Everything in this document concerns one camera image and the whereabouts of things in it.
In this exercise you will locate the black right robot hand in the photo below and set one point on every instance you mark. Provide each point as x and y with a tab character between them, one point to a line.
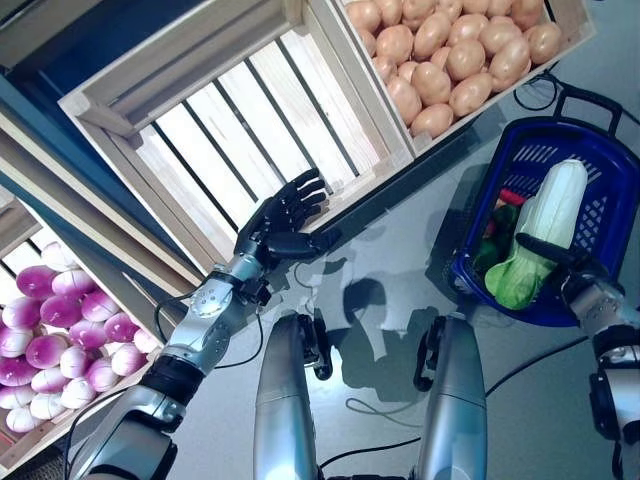
575	272

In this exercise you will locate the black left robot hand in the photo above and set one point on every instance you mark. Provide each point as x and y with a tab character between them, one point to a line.
275	225

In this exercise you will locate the napa cabbage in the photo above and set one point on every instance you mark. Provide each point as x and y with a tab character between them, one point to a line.
555	205

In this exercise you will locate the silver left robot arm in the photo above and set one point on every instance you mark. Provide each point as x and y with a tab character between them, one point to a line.
210	300

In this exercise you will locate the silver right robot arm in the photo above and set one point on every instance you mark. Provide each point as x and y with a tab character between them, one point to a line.
610	310

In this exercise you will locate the blue plastic shopping basket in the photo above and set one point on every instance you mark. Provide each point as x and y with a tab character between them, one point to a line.
467	265

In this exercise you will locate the green bell pepper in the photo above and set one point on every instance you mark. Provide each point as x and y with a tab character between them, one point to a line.
505	217
487	252

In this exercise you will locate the red chili pepper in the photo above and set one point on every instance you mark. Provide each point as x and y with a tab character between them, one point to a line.
511	195

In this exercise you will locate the wooden display stand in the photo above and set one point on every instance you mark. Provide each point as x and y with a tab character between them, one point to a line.
100	215

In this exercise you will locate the silver left robot leg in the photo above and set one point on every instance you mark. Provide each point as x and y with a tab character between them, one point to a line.
285	400

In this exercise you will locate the silver robot leg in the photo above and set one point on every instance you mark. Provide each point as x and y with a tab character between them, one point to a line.
452	400
285	400

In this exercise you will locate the silver right robot leg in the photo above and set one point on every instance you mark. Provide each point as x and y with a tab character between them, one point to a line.
452	400

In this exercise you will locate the brown potato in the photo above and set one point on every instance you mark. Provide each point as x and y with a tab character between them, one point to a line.
402	95
545	42
395	42
527	10
465	59
500	35
431	82
432	35
510	57
467	27
431	120
470	95

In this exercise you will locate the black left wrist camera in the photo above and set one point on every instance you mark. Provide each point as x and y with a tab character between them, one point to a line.
255	291

